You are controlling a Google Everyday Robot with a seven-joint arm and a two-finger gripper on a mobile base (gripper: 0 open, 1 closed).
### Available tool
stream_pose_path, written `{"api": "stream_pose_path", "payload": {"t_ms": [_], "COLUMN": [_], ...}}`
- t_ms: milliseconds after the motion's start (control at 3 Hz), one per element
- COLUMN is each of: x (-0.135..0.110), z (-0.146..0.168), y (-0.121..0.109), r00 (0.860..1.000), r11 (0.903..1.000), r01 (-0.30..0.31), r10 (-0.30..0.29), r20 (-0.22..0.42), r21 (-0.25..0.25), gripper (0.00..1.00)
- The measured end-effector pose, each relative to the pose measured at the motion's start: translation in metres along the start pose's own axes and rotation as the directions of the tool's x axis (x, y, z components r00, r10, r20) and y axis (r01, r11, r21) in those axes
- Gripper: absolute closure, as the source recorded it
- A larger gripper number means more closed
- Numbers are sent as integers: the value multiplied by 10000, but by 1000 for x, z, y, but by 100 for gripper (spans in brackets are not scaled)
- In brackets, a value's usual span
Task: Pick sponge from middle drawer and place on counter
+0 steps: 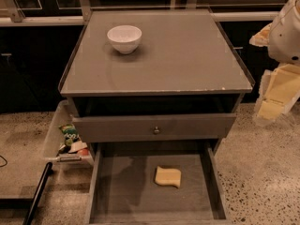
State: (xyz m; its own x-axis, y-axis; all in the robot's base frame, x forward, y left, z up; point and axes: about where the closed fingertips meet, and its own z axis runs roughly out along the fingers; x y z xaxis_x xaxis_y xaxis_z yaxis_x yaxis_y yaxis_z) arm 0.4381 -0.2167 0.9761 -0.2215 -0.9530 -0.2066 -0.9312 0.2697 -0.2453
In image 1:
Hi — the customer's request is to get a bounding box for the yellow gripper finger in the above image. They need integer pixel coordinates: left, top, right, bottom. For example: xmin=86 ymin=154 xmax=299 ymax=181
xmin=249 ymin=24 xmax=271 ymax=47
xmin=254 ymin=63 xmax=300 ymax=121

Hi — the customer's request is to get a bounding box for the yellow sponge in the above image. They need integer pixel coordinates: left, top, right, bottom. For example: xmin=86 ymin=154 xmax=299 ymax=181
xmin=155 ymin=166 xmax=182 ymax=188

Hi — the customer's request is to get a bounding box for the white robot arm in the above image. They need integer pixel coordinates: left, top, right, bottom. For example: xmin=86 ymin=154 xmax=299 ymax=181
xmin=249 ymin=0 xmax=300 ymax=125

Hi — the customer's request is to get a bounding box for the grey drawer cabinet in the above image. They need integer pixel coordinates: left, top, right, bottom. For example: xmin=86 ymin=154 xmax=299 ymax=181
xmin=57 ymin=8 xmax=256 ymax=225

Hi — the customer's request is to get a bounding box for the round metal drawer knob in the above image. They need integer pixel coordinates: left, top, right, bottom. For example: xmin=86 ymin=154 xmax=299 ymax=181
xmin=153 ymin=127 xmax=160 ymax=135

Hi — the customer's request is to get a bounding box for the grey open middle drawer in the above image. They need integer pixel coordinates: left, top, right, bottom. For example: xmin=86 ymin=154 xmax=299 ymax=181
xmin=84 ymin=141 xmax=233 ymax=225

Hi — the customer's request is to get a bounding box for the grey top drawer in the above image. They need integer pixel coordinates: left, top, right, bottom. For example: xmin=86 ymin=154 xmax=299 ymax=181
xmin=72 ymin=113 xmax=236 ymax=143

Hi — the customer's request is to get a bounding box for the white ceramic bowl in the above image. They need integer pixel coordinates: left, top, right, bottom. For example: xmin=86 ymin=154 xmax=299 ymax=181
xmin=107 ymin=25 xmax=143 ymax=54

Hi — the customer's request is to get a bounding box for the white metal railing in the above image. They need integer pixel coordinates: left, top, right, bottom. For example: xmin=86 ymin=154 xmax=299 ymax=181
xmin=0 ymin=0 xmax=288 ymax=26

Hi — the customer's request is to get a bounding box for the white and red packet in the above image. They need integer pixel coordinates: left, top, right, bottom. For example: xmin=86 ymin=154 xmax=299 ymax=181
xmin=58 ymin=141 xmax=89 ymax=156

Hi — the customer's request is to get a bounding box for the green snack bag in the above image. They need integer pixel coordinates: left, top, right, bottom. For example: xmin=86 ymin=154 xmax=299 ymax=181
xmin=59 ymin=124 xmax=80 ymax=146

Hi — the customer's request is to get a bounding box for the clear plastic bin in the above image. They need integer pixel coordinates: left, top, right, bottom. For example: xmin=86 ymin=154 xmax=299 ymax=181
xmin=43 ymin=100 xmax=94 ymax=166

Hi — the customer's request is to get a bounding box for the black pole on floor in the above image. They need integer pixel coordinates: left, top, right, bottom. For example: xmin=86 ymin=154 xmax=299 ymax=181
xmin=22 ymin=162 xmax=53 ymax=225

